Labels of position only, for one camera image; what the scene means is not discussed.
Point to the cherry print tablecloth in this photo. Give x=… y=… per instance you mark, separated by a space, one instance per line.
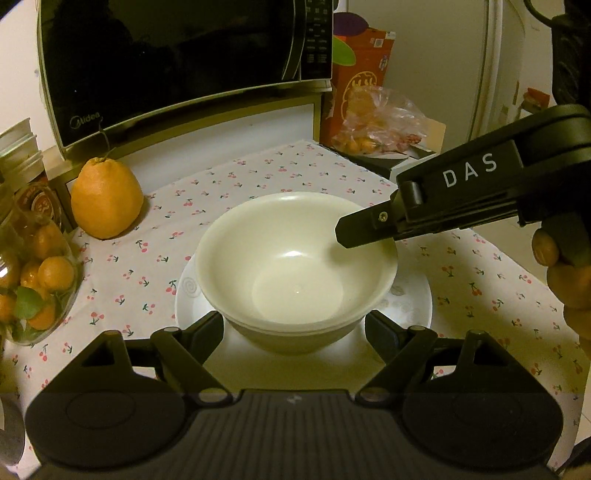
x=277 y=170

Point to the orange fridge magnet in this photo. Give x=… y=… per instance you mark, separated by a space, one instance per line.
x=535 y=99

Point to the white refrigerator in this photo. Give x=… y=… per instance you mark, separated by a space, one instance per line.
x=508 y=46

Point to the black microwave oven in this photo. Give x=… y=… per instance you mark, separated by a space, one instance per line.
x=175 y=55

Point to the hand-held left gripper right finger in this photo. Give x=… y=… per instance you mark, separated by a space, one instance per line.
x=381 y=330

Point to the large orange citrus fruit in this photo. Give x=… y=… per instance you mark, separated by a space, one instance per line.
x=108 y=198

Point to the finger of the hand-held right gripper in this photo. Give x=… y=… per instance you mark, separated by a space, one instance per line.
x=362 y=226

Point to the plastic bag of fruit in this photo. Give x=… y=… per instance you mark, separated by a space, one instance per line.
x=383 y=120

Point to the white bowl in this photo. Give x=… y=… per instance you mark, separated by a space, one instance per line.
x=295 y=344

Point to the glass jar of small oranges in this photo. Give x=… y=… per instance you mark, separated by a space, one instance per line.
x=41 y=277

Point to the stack of white containers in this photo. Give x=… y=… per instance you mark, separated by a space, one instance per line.
x=18 y=147

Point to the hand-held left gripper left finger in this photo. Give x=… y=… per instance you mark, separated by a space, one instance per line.
x=210 y=325

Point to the large white embossed plate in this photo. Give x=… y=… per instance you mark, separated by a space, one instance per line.
x=408 y=304

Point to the white cardboard box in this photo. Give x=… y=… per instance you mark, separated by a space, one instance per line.
x=406 y=160

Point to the orange cardboard box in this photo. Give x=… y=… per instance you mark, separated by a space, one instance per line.
x=360 y=60

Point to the orange label tin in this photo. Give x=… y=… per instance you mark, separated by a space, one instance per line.
x=41 y=203

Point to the person's right hand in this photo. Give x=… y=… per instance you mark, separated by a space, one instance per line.
x=572 y=290

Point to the person's dark clothing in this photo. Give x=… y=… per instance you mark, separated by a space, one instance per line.
x=572 y=60

